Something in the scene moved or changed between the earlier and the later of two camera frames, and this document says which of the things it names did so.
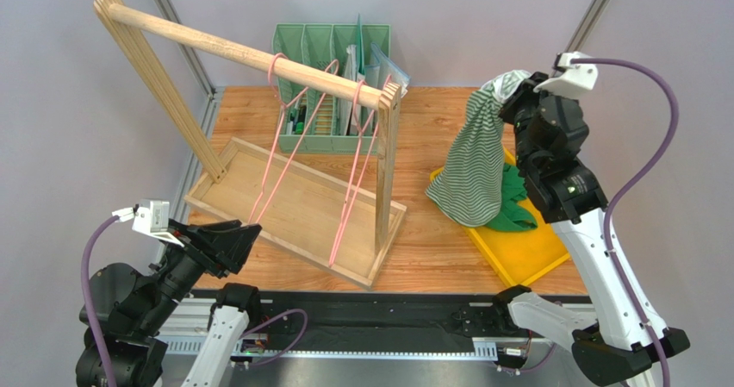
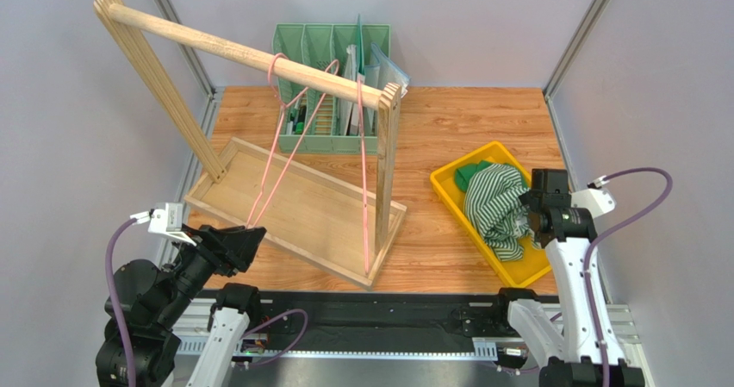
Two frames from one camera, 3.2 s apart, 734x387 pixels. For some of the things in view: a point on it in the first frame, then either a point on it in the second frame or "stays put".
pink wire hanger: (364, 140) -> (363, 178)
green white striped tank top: (469, 184) -> (492, 193)
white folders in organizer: (357, 118) stays put
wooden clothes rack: (345, 229) stays put
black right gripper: (520, 104) -> (531, 219)
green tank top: (513, 216) -> (463, 174)
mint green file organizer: (308, 117) stays put
